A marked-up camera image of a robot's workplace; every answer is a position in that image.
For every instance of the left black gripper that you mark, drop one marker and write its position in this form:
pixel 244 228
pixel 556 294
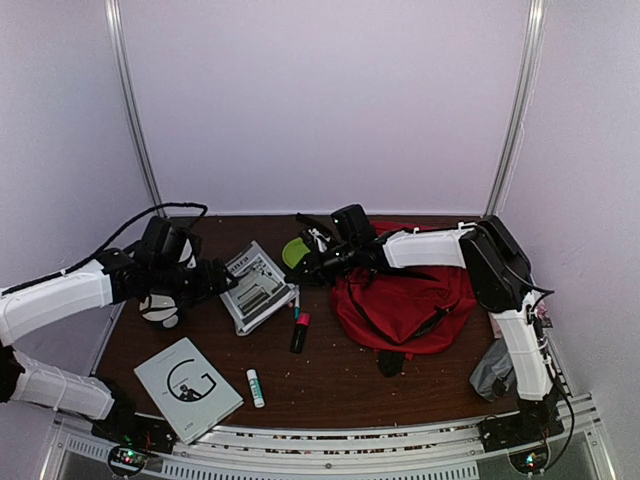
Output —
pixel 207 286

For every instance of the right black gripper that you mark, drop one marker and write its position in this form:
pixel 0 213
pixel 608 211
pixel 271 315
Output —
pixel 316 271

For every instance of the grey ianra magazine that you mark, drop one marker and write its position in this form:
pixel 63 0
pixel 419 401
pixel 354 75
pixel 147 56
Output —
pixel 259 289

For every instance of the red backpack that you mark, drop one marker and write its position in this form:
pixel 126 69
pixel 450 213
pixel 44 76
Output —
pixel 417 311

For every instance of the white designer fate book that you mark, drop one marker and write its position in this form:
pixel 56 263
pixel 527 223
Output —
pixel 541 311

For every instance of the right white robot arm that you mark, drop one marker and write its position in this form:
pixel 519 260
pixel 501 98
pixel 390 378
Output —
pixel 500 275

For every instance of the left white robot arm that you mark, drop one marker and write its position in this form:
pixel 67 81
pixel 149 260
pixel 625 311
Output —
pixel 148 256

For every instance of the green plate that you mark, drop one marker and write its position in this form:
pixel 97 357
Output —
pixel 293 252

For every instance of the white pink marker pen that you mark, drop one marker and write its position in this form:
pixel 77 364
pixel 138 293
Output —
pixel 295 303

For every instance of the pink black highlighter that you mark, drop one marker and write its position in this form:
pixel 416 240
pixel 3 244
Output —
pixel 299 333

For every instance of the white and black bowl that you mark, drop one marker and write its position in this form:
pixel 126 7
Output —
pixel 159 312

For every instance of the white glue stick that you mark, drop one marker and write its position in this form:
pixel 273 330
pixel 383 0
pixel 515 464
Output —
pixel 255 388

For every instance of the grey G book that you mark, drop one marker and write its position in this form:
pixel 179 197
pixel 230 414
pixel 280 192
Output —
pixel 188 391

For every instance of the grey pencil case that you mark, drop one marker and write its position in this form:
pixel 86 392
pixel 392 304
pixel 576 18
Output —
pixel 494 375

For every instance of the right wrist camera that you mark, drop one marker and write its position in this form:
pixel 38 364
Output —
pixel 315 240

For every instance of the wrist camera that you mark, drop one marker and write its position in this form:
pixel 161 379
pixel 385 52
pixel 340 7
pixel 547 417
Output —
pixel 188 256
pixel 315 240

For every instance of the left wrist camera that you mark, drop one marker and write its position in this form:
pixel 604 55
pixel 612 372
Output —
pixel 188 256

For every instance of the left aluminium frame post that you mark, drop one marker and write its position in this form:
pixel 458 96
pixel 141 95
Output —
pixel 133 118

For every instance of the aluminium frame post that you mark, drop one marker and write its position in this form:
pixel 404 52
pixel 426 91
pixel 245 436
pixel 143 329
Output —
pixel 525 86
pixel 133 118

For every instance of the right aluminium frame post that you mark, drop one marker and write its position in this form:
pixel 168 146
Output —
pixel 525 86

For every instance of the front aluminium rail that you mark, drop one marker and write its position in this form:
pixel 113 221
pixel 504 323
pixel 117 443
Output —
pixel 443 450

